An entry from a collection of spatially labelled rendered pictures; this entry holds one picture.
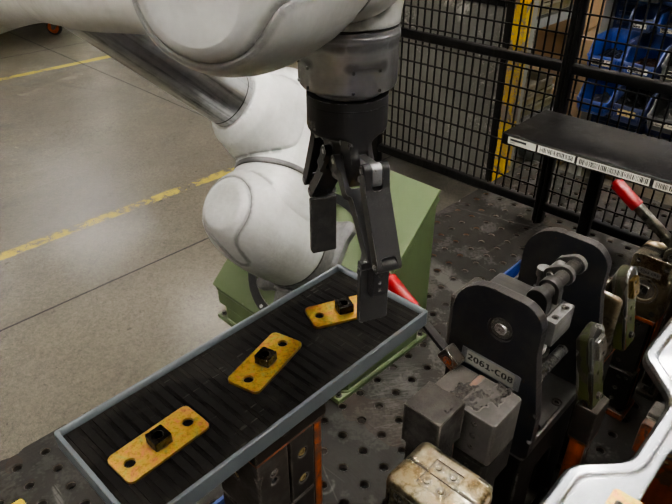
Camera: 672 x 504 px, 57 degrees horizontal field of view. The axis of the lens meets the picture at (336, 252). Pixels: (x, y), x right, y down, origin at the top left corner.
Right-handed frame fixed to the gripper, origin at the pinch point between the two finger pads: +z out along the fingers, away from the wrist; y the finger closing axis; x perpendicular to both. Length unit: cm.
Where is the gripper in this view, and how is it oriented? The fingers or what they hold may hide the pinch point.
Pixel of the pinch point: (345, 272)
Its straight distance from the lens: 67.0
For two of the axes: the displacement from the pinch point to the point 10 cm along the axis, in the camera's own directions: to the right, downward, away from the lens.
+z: 0.0, 8.4, 5.4
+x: 9.3, -2.0, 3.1
